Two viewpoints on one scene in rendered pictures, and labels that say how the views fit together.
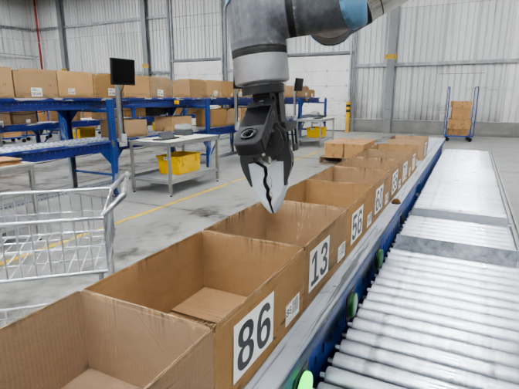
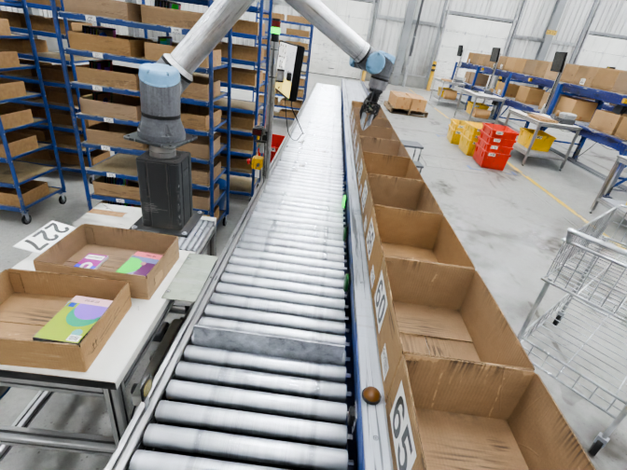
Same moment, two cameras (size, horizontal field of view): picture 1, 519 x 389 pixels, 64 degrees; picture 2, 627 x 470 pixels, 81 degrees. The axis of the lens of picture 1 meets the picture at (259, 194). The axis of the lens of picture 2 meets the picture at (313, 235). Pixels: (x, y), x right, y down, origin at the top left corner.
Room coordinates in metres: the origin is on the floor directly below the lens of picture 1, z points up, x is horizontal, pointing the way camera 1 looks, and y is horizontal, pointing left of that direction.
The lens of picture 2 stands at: (2.39, -1.10, 1.62)
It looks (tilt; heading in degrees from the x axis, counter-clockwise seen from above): 29 degrees down; 153
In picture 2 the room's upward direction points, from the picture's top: 8 degrees clockwise
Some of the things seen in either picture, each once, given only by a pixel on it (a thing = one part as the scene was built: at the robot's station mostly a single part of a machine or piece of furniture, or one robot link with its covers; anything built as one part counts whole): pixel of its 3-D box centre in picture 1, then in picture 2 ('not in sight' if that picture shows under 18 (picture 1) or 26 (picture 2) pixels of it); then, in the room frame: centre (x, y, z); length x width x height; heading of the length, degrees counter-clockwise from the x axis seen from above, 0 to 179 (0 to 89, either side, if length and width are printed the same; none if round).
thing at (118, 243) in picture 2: not in sight; (114, 258); (1.08, -1.24, 0.80); 0.38 x 0.28 x 0.10; 64
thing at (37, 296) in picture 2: not in sight; (43, 315); (1.35, -1.41, 0.80); 0.38 x 0.28 x 0.10; 66
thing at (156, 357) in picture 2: not in sight; (159, 359); (1.24, -1.12, 0.41); 0.45 x 0.06 x 0.08; 155
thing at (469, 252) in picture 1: (452, 252); (268, 346); (1.62, -0.81, 0.76); 0.46 x 0.01 x 0.09; 63
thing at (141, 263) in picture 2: not in sight; (141, 268); (1.13, -1.15, 0.78); 0.19 x 0.14 x 0.02; 150
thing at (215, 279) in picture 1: (208, 302); (387, 179); (0.81, 0.11, 0.96); 0.39 x 0.29 x 0.17; 153
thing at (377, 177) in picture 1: (350, 192); (437, 327); (1.86, -0.42, 0.96); 0.39 x 0.29 x 0.17; 153
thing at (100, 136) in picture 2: not in sight; (124, 133); (-0.66, -1.22, 0.79); 0.40 x 0.30 x 0.10; 65
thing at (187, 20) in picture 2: not in sight; (183, 19); (-0.44, -0.80, 1.59); 0.40 x 0.30 x 0.10; 63
